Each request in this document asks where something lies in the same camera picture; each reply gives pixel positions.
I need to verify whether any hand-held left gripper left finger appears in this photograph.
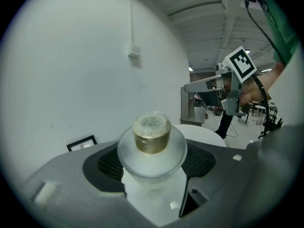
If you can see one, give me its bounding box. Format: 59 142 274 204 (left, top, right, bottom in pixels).
23 140 164 228

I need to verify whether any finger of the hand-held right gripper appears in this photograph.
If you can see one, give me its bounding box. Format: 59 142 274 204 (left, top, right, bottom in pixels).
183 74 226 93

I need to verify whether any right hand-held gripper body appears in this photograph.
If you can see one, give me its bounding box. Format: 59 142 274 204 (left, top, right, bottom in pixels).
215 46 257 116

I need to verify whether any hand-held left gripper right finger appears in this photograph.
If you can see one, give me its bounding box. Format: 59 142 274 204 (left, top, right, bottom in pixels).
166 139 264 228

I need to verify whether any frosted bottle with gold cap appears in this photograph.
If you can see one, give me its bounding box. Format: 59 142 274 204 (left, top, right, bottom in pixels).
117 110 188 190

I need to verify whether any person's right forearm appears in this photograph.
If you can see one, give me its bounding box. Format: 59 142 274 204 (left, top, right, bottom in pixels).
257 61 286 97

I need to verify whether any person's right hand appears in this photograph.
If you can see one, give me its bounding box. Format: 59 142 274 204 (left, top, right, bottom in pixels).
239 77 270 105

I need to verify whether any grey standing cabinet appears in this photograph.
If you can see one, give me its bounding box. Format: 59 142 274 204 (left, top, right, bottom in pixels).
180 86 206 127

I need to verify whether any person's black trouser leg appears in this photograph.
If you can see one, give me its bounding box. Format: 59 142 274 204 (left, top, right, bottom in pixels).
214 114 235 140

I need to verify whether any green and white shirt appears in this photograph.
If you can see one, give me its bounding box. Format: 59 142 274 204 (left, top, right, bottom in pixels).
260 0 304 127

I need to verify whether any black chair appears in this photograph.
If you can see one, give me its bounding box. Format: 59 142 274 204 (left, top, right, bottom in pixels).
258 117 284 140

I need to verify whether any black picture frame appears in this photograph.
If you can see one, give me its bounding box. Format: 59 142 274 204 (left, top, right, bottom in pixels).
66 134 98 152

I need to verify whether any black head camera cable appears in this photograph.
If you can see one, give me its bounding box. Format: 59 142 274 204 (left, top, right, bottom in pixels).
244 1 287 65

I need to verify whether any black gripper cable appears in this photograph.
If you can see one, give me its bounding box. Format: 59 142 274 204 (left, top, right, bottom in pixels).
252 74 273 129

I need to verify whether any white wall junction box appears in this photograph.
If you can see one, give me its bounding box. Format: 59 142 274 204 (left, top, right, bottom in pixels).
127 41 143 69

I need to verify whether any white wall conduit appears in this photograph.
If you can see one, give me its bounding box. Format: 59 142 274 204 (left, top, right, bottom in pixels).
129 0 136 45

